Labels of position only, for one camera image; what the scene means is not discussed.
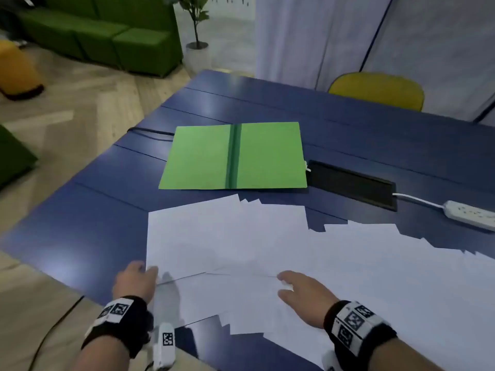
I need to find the green potted plant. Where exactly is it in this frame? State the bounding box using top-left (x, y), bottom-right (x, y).
top-left (176, 0), bottom-right (211, 50)

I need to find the yellow chair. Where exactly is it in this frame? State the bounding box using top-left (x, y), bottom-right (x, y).
top-left (327, 72), bottom-right (425, 112)

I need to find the thin black cable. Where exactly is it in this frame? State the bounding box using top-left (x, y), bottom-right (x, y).
top-left (27, 295), bottom-right (85, 371)

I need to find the thick black cable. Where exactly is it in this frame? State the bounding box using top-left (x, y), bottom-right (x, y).
top-left (126, 126), bottom-right (175, 138)

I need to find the black table cable hatch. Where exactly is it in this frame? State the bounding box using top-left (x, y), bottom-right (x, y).
top-left (307, 160), bottom-right (398, 212)

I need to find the pile of white papers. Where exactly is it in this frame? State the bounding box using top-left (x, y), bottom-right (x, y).
top-left (146, 193), bottom-right (495, 371)

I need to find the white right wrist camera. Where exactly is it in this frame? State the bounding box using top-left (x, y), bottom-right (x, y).
top-left (322, 349), bottom-right (341, 371)

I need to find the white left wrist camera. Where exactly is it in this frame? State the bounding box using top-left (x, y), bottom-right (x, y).
top-left (152, 322), bottom-right (175, 370)

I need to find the white curtain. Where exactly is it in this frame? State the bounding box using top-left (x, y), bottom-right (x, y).
top-left (254, 0), bottom-right (495, 124)

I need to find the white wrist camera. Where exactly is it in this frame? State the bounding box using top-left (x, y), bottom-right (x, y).
top-left (322, 349), bottom-right (341, 371)
top-left (152, 322), bottom-right (175, 370)

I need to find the black wrist strap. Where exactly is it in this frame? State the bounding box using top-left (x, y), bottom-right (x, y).
top-left (323, 300), bottom-right (398, 362)
top-left (81, 295), bottom-right (154, 359)

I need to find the white power strip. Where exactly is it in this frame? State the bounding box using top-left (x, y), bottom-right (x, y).
top-left (442, 200), bottom-right (495, 232)

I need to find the thick black partition post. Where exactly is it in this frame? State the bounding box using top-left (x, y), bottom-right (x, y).
top-left (472, 94), bottom-right (495, 123)

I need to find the person's left hand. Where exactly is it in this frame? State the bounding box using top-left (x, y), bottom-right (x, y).
top-left (112, 260), bottom-right (160, 305)

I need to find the yellow stool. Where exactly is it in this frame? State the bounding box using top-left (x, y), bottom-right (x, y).
top-left (0, 39), bottom-right (45, 101)

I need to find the person's right hand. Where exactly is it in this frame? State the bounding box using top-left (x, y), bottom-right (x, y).
top-left (276, 270), bottom-right (340, 330)

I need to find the green folder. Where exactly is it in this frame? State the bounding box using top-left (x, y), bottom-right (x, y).
top-left (158, 122), bottom-right (308, 191)

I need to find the green ottoman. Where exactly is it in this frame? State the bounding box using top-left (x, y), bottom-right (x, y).
top-left (0, 124), bottom-right (39, 190)

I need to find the white power strip cable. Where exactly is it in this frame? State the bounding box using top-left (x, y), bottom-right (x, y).
top-left (392, 193), bottom-right (446, 210)

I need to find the thin black partition post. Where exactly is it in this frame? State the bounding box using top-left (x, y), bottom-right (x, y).
top-left (360, 0), bottom-right (394, 73)

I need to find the black right wrist strap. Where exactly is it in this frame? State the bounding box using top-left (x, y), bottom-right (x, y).
top-left (323, 300), bottom-right (398, 362)

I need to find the black left wrist strap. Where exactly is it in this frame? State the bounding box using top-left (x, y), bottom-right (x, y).
top-left (81, 295), bottom-right (154, 359)

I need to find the green sofa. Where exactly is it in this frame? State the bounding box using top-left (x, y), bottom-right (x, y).
top-left (17, 0), bottom-right (183, 78)

